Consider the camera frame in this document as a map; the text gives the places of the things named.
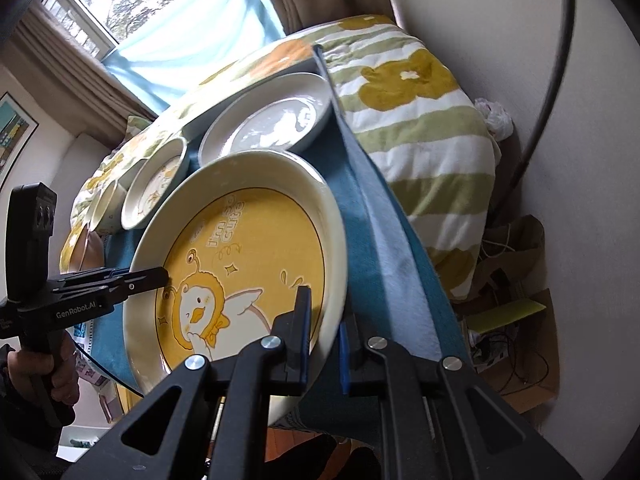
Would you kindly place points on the framed city picture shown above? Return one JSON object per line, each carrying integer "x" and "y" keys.
{"x": 17, "y": 127}

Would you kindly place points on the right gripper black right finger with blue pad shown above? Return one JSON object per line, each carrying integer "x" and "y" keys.
{"x": 439, "y": 419}

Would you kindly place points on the floral striped duvet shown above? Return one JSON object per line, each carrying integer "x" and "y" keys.
{"x": 406, "y": 110}

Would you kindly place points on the yellow cartoon duck plate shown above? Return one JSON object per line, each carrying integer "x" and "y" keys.
{"x": 237, "y": 239}

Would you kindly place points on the plain white plate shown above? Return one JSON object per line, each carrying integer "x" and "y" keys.
{"x": 284, "y": 113}

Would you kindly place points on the small white bowl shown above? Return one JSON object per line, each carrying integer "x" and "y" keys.
{"x": 131, "y": 173}

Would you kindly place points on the left brown curtain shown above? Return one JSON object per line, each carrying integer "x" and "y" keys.
{"x": 71, "y": 86}

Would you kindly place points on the light blue window cloth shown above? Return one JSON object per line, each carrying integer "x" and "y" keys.
{"x": 188, "y": 41}

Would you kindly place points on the blue table cloth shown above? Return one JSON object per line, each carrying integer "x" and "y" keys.
{"x": 391, "y": 281}

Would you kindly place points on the cream rimmed plate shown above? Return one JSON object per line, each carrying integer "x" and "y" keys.
{"x": 155, "y": 181}

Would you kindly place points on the brown cardboard box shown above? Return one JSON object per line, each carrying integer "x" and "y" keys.
{"x": 514, "y": 348}

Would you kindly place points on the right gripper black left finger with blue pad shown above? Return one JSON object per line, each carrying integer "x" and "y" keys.
{"x": 208, "y": 419}

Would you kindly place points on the person's left hand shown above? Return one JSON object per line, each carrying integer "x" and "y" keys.
{"x": 25, "y": 367}

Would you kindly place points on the green patterned pillow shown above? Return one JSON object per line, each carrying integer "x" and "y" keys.
{"x": 135, "y": 125}

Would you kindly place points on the grey headboard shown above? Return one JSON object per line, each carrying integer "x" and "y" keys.
{"x": 80, "y": 161}

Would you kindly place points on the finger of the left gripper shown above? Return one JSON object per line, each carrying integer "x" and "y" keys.
{"x": 124, "y": 283}
{"x": 85, "y": 278}

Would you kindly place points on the cream cartoon bowl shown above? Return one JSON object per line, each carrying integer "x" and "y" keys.
{"x": 105, "y": 219}

